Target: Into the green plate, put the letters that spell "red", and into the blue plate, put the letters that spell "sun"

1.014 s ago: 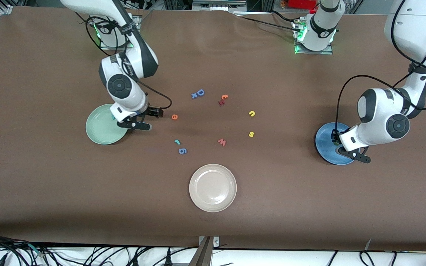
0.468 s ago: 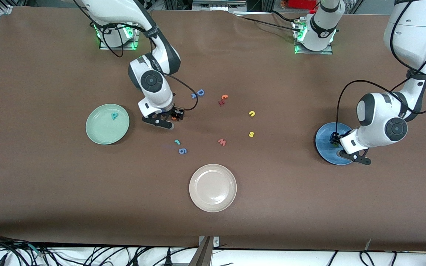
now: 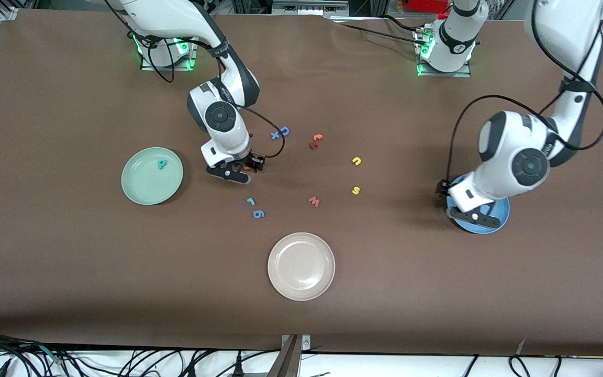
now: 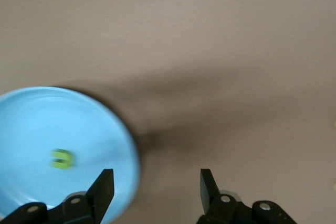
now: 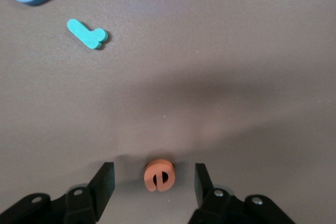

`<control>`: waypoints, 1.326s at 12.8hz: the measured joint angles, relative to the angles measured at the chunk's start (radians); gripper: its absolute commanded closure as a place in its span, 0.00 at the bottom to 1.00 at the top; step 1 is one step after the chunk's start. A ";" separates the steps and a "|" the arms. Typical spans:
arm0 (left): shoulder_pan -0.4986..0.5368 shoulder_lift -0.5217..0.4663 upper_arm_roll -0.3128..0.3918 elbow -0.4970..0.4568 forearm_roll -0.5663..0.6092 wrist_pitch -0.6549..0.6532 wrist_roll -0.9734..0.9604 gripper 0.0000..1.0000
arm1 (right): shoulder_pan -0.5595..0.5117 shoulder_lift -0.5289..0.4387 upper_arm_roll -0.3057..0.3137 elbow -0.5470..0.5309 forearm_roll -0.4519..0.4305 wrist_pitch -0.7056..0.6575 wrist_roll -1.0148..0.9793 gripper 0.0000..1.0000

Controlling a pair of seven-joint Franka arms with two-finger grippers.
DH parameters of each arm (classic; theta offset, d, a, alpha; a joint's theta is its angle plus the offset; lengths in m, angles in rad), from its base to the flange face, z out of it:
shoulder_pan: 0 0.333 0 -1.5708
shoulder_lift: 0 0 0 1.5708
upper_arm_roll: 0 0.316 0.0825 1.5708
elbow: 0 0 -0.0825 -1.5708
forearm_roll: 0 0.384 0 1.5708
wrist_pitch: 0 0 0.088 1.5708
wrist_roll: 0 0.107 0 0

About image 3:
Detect beige plate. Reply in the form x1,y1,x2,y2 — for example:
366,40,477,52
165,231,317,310
267,232,336,302

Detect silver metal bracket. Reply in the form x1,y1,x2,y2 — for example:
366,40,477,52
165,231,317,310
281,335,311,352

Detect looped black cable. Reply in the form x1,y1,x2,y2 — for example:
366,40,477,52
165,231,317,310
508,355,531,377

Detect grey metal frame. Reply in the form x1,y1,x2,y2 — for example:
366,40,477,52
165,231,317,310
272,0,350,16

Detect teal cable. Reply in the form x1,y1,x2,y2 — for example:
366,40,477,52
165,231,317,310
37,345,64,364

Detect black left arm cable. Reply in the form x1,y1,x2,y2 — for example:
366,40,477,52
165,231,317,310
445,0,603,184

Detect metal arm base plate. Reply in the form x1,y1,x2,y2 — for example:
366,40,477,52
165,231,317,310
416,27,472,78
141,37,198,71

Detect light green plate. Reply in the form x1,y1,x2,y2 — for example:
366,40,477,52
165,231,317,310
121,147,184,206

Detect grey aluminium beam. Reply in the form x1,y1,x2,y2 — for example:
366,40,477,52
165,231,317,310
266,335,302,377

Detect blue plate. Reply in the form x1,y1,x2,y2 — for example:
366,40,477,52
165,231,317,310
451,174,510,235

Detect brown table cover sheet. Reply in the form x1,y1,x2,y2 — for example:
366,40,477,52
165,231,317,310
0,8,603,358

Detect red box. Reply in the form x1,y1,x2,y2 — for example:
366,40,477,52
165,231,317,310
405,0,451,14

